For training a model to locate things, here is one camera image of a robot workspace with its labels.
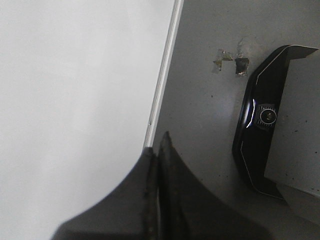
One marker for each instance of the black glossy robot base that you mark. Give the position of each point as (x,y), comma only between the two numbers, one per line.
(258,117)

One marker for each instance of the torn tape remnant left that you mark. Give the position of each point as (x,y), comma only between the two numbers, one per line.
(221,56)

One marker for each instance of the torn tape remnant right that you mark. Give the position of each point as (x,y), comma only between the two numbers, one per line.
(241,60)

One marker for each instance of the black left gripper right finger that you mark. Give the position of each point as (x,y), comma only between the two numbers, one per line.
(189,211)

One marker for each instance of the torn tape remnant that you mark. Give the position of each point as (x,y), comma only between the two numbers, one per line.
(221,56)
(241,60)

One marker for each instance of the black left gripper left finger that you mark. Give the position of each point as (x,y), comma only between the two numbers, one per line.
(129,212)

